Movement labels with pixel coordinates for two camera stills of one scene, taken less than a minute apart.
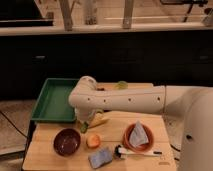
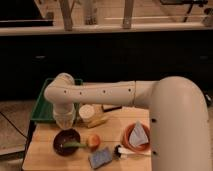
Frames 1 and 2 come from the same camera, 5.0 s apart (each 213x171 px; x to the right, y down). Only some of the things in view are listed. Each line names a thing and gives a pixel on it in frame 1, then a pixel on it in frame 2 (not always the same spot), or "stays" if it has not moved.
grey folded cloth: (138, 135) stays
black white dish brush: (124, 152) stays
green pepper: (83, 128) → (73, 144)
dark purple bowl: (66, 142) stays
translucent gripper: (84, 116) → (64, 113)
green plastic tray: (52, 103) stays
